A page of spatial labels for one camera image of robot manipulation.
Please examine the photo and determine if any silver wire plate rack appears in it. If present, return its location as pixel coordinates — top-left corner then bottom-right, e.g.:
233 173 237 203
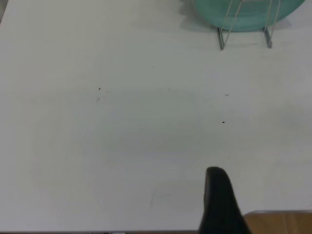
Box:
216 0 281 51

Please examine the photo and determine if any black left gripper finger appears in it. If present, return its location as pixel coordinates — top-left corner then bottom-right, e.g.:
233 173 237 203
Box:
198 167 252 234

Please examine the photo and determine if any green plate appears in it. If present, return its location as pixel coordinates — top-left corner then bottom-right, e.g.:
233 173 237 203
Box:
195 0 306 32

